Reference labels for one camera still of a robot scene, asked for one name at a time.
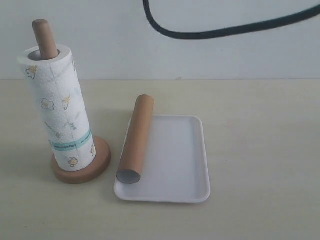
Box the brown cardboard tube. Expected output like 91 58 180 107
116 94 155 184

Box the printed white paper towel roll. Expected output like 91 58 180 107
18 45 96 172

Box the wooden paper towel holder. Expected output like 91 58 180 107
32 19 111 184

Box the white plastic tray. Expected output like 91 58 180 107
113 115 211 204

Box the black cable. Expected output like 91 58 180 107
142 0 320 41

